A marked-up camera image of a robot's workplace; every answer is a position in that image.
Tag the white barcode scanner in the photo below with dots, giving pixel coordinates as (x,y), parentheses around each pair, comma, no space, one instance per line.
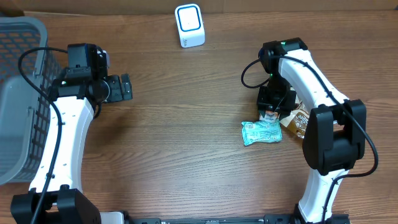
(190,26)

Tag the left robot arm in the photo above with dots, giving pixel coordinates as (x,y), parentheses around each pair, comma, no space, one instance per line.
(75,99)

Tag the beige brown snack pouch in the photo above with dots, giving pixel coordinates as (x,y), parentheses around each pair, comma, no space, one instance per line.
(297,120)

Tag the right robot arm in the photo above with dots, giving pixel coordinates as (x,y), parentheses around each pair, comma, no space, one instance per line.
(333,139)

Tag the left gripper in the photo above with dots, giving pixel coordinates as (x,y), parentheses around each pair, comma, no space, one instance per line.
(118,94)

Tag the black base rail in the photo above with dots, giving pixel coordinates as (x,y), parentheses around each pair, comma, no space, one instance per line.
(211,221)

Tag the orange small packet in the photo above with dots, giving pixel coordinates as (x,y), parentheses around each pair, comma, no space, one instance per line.
(268,116)

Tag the teal long snack packet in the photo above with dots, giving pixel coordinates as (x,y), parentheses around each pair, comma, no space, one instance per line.
(261,131)

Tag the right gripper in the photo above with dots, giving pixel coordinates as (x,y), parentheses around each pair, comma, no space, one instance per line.
(265,104)

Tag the grey plastic shopping basket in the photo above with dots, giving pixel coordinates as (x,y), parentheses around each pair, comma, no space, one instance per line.
(25,115)

